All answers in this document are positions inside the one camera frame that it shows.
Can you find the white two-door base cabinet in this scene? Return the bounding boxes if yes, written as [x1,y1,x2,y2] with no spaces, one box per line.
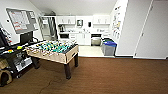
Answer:
[75,33,92,46]

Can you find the white drawer unit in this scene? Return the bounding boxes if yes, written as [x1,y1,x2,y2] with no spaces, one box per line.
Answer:
[101,33,112,40]
[68,33,78,45]

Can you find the black built-in microwave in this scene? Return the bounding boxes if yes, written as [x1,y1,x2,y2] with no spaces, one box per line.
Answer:
[58,32,70,40]

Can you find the black soap dispenser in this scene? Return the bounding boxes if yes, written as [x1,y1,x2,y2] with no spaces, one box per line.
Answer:
[87,21,92,29]

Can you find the grey bin green lid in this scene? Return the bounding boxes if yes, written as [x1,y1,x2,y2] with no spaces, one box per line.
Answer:
[101,38,114,43]

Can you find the steel paper towel dispenser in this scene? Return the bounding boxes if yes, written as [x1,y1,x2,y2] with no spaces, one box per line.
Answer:
[76,19,84,28]

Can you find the grey bin blue lid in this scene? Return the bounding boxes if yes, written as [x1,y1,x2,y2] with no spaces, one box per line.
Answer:
[101,40,118,57]

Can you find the dark coffee machine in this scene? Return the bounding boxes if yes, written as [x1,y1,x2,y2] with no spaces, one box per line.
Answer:
[57,23,66,33]

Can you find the foosball table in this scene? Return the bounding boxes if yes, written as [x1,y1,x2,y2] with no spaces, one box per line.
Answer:
[24,39,80,80]

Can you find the stainless steel refrigerator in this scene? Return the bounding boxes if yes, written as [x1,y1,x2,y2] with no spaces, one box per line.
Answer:
[39,15,58,42]

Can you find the white paper sheet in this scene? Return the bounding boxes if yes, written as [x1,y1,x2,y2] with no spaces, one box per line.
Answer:
[42,19,49,25]

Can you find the grey notice board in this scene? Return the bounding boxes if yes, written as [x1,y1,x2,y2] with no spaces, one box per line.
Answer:
[5,8,40,34]

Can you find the black monitor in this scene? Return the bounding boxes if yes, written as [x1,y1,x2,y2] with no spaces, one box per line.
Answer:
[19,31,34,45]

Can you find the white schedule sheet red marks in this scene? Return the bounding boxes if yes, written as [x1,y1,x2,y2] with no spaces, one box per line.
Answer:
[8,9,30,33]

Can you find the black wheeled cart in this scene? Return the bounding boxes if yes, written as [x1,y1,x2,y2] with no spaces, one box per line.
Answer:
[0,39,41,79]

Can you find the white door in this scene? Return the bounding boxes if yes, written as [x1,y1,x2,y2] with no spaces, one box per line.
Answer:
[134,0,168,60]

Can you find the brown backpack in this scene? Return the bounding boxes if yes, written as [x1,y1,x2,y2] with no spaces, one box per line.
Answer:
[0,69,14,88]

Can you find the large colourful wall chart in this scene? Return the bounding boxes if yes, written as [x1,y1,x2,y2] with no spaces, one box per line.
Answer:
[112,4,122,33]

